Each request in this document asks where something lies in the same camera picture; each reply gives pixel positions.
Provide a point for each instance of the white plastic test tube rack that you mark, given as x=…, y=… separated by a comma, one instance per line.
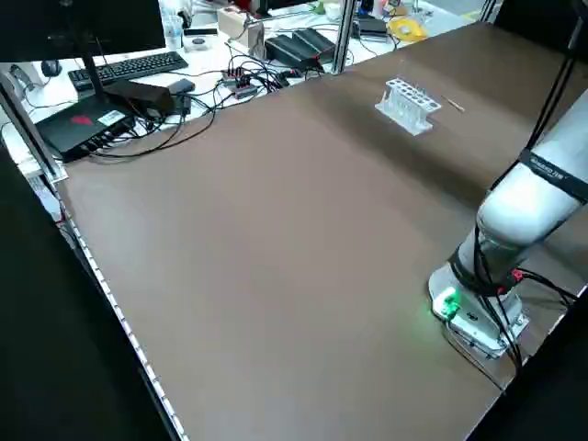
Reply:
x=404, y=110

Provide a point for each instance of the grey USB hub red plugs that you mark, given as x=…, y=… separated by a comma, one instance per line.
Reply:
x=239, y=85

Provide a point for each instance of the small black adapter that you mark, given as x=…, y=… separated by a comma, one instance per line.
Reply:
x=184, y=105

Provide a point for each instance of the small grey device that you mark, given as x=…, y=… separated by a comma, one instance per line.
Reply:
x=181, y=85

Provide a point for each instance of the long dark box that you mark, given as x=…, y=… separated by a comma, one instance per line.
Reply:
x=142, y=96

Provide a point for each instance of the white dotted edge strip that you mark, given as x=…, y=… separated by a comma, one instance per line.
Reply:
x=139, y=349

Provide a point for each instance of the round white dish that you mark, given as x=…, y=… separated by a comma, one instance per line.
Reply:
x=197, y=43

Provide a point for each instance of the tan cardboard box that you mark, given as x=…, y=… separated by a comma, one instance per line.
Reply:
x=234, y=23

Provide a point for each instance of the small black box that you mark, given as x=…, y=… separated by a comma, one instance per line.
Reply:
x=372, y=25

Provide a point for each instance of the slim black bar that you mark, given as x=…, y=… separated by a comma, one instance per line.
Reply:
x=200, y=31

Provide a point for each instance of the clear plastic cup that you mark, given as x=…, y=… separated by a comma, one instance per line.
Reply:
x=173, y=30

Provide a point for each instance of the black keyboard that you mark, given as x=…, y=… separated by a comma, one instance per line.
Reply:
x=128, y=66

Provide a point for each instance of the flat black device red mark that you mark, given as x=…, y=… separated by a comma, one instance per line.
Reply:
x=69, y=131

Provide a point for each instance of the black monitor stand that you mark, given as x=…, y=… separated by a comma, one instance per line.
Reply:
x=92, y=73

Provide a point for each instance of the black computer mouse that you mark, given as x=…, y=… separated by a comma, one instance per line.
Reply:
x=50, y=67

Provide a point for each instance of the black computer monitor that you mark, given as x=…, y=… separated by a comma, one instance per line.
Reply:
x=69, y=27

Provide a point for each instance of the grey handheld scanner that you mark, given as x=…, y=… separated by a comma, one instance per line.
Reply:
x=23, y=78

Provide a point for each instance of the aluminium frame post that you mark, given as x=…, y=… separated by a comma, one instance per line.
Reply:
x=27, y=124
x=342, y=34

